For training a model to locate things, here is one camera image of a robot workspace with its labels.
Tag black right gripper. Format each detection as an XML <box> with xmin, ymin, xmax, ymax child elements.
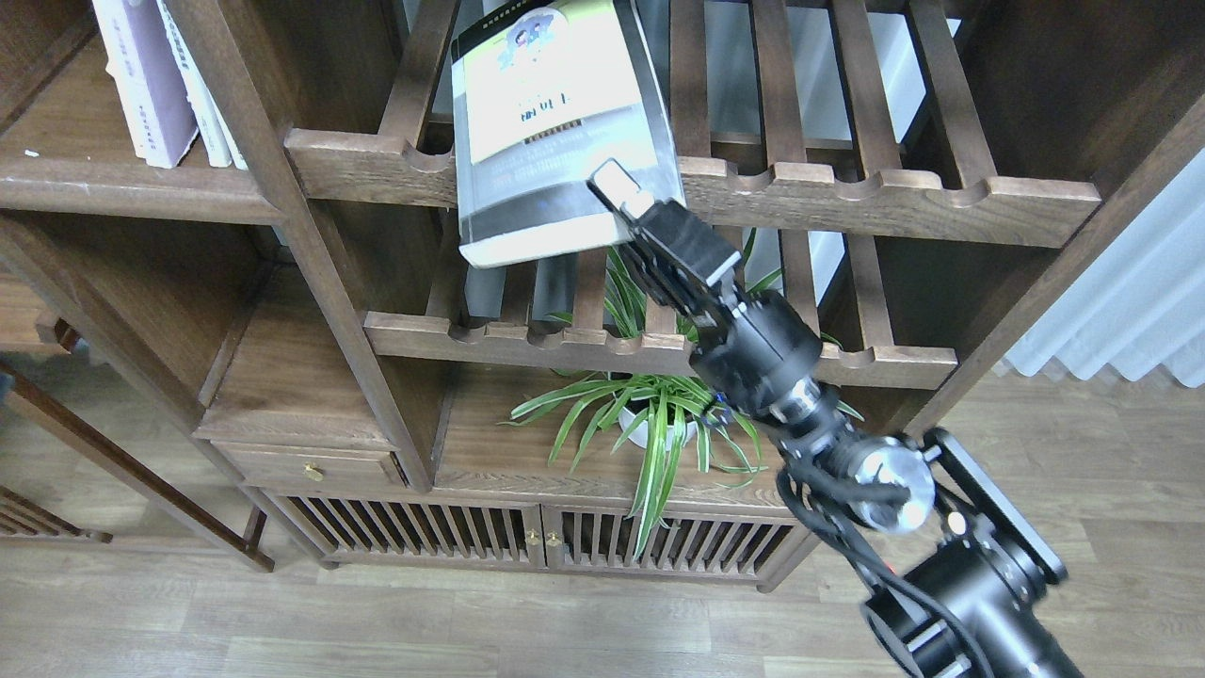
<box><xmin>586</xmin><ymin>158</ymin><xmax>823</xmax><ymax>417</ymax></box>

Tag black and yellow book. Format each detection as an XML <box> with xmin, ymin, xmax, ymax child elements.
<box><xmin>451</xmin><ymin>1</ymin><xmax>684</xmax><ymax>269</ymax></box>

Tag pale purple book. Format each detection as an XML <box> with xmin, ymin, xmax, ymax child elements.
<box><xmin>124</xmin><ymin>1</ymin><xmax>198</xmax><ymax>169</ymax></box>

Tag colourful 300 paperback book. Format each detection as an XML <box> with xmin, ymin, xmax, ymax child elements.
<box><xmin>92</xmin><ymin>1</ymin><xmax>148</xmax><ymax>160</ymax></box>

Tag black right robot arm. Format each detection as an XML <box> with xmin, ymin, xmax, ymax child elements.
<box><xmin>586</xmin><ymin>159</ymin><xmax>1082</xmax><ymax>677</ymax></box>

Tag green spider plant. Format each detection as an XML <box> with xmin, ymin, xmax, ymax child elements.
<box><xmin>509</xmin><ymin>226</ymin><xmax>865</xmax><ymax>558</ymax></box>

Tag white plant pot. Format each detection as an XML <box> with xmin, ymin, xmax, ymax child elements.
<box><xmin>617</xmin><ymin>400</ymin><xmax>698</xmax><ymax>450</ymax></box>

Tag dark wooden bookshelf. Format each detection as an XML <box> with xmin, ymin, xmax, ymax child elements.
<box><xmin>2</xmin><ymin>1</ymin><xmax>1203</xmax><ymax>592</ymax></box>

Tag white book right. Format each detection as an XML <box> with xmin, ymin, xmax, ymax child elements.
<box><xmin>205</xmin><ymin>87</ymin><xmax>249</xmax><ymax>171</ymax></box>

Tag white book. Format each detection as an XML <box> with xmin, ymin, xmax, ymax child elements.
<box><xmin>155</xmin><ymin>1</ymin><xmax>235</xmax><ymax>169</ymax></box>
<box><xmin>205</xmin><ymin>87</ymin><xmax>249</xmax><ymax>171</ymax></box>

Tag white book left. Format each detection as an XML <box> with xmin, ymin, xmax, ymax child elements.
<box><xmin>155</xmin><ymin>1</ymin><xmax>235</xmax><ymax>169</ymax></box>

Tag brass drawer knob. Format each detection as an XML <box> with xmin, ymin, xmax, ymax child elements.
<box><xmin>302</xmin><ymin>462</ymin><xmax>327</xmax><ymax>482</ymax></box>

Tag white curtain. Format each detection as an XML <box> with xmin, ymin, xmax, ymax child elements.
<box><xmin>1003</xmin><ymin>152</ymin><xmax>1204</xmax><ymax>389</ymax></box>

